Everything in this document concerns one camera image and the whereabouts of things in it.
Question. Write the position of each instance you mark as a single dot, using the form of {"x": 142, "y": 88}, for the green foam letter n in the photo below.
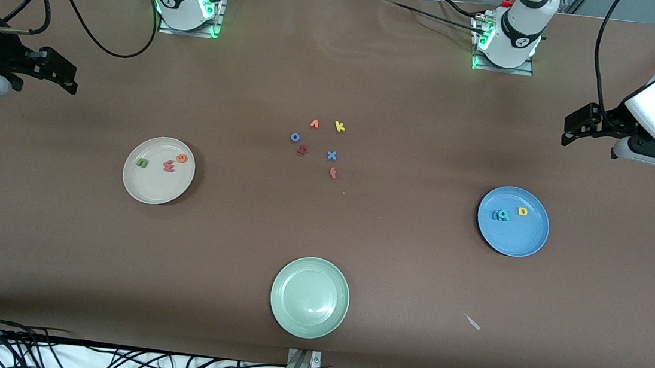
{"x": 138, "y": 162}

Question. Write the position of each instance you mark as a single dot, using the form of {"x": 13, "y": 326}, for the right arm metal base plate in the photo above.
{"x": 189, "y": 33}

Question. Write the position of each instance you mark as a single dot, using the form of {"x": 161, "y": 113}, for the blue foam letter o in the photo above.
{"x": 292, "y": 137}

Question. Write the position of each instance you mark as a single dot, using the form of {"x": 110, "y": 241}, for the beige plate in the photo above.
{"x": 153, "y": 185}

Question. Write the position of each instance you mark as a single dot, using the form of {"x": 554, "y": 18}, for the yellow foam letter d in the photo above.
{"x": 525, "y": 209}

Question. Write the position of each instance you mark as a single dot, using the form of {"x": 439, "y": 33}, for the blue foam letter x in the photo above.
{"x": 331, "y": 155}

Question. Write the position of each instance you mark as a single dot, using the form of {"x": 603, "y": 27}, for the pale green plate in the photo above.
{"x": 309, "y": 297}

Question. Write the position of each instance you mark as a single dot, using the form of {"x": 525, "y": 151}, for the orange foam letter v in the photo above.
{"x": 314, "y": 125}

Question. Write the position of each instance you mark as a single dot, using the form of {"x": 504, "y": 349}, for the pink foam letter w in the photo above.
{"x": 169, "y": 166}

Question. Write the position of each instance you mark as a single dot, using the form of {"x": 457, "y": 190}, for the teal foam letter b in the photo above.
{"x": 505, "y": 218}

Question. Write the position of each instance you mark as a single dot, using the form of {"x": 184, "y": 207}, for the blue plate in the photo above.
{"x": 515, "y": 235}

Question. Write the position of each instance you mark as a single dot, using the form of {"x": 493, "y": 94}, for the white tape scrap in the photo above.
{"x": 472, "y": 322}

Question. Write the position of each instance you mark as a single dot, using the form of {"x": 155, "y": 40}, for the red foam letter h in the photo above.
{"x": 302, "y": 151}

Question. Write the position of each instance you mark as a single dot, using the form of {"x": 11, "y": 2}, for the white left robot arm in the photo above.
{"x": 520, "y": 28}

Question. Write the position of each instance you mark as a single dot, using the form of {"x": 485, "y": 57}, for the orange foam letter e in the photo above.
{"x": 178, "y": 158}

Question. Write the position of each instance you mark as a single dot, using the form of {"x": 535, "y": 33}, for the yellow foam letter k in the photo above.
{"x": 339, "y": 127}

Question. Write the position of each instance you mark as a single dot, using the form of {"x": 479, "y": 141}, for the red foam letter f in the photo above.
{"x": 333, "y": 173}

